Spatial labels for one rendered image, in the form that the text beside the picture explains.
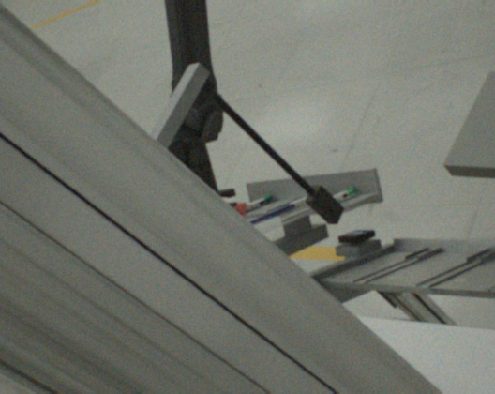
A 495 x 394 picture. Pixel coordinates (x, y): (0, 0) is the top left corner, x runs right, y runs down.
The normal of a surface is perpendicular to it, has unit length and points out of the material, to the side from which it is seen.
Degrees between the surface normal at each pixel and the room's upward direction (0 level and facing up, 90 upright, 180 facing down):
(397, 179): 0
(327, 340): 90
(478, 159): 0
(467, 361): 0
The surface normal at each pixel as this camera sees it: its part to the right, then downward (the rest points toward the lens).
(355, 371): 0.66, -0.02
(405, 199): -0.62, -0.56
